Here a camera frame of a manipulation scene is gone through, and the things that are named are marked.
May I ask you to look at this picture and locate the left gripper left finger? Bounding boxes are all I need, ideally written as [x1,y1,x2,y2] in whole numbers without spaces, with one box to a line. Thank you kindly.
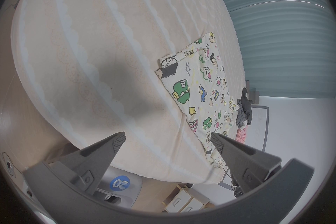
[42,132,126,196]

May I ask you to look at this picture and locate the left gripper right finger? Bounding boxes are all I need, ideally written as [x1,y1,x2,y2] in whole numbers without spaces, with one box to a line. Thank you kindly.
[210,132,282,194]

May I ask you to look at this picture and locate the white printed garment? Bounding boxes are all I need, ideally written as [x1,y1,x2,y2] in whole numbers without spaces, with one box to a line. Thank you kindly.
[155,32,237,169]

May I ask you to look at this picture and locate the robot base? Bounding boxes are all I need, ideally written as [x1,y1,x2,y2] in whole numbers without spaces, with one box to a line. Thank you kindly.
[96,165,144,208]

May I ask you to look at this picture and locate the bed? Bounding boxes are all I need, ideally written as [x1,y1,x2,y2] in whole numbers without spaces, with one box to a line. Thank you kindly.
[10,0,271,184]

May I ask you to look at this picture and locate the pink garment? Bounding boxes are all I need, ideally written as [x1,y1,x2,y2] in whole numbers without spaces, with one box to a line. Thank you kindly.
[235,126,248,144]

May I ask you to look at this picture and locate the grey garment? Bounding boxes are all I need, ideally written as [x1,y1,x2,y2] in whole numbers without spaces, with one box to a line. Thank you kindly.
[235,110,247,126]

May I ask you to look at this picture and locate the black garment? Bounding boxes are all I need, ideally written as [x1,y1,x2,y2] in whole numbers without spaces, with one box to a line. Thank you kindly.
[237,87,253,125]

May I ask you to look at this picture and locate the small white drawer chest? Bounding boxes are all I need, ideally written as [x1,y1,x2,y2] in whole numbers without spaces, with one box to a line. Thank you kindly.
[161,183,210,214]

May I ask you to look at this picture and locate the grey bedside table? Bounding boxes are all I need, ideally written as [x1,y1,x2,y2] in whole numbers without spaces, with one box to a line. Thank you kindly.
[245,81,261,105]

